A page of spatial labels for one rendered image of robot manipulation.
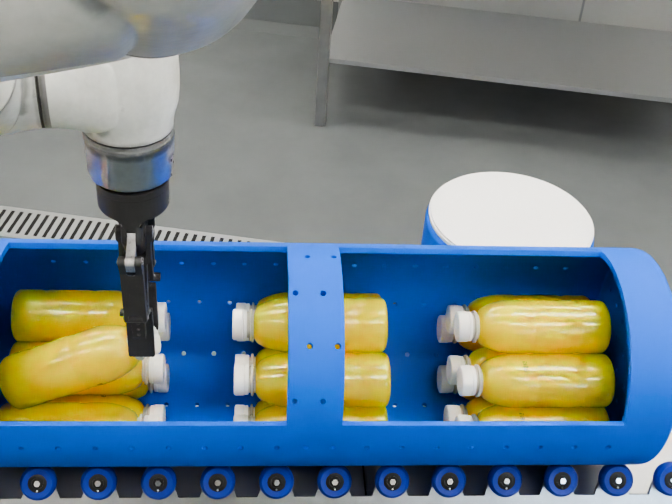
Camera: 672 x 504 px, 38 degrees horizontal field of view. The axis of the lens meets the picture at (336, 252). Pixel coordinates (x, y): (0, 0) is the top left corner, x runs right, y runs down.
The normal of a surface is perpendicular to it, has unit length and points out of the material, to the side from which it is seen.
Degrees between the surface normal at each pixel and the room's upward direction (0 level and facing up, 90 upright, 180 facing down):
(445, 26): 0
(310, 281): 9
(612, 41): 0
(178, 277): 95
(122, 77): 89
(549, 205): 0
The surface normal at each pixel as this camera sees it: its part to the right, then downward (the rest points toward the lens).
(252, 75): 0.07, -0.79
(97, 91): 0.16, 0.60
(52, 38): 0.17, 0.96
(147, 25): -0.09, 1.00
